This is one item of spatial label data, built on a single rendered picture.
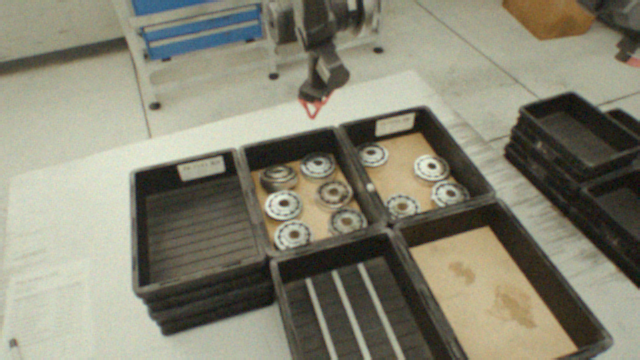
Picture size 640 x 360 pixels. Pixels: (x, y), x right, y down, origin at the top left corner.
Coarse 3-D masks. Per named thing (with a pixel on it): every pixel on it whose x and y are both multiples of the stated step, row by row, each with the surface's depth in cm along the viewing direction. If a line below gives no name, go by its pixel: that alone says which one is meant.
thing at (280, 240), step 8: (288, 224) 116; (296, 224) 116; (304, 224) 116; (280, 232) 115; (304, 232) 114; (312, 232) 114; (280, 240) 113; (304, 240) 113; (312, 240) 113; (280, 248) 111
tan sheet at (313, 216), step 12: (336, 168) 134; (300, 180) 131; (264, 192) 128; (276, 192) 128; (300, 192) 128; (312, 192) 128; (264, 204) 125; (312, 204) 125; (264, 216) 122; (312, 216) 122; (324, 216) 122; (276, 228) 119; (312, 228) 119; (324, 228) 119
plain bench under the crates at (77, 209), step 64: (192, 128) 169; (256, 128) 168; (448, 128) 165; (64, 192) 148; (128, 192) 147; (512, 192) 143; (64, 256) 131; (128, 256) 130; (576, 256) 126; (0, 320) 117; (128, 320) 116; (256, 320) 115
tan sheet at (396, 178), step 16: (384, 144) 141; (400, 144) 141; (416, 144) 141; (400, 160) 136; (384, 176) 132; (400, 176) 131; (384, 192) 127; (400, 192) 127; (416, 192) 127; (432, 208) 123
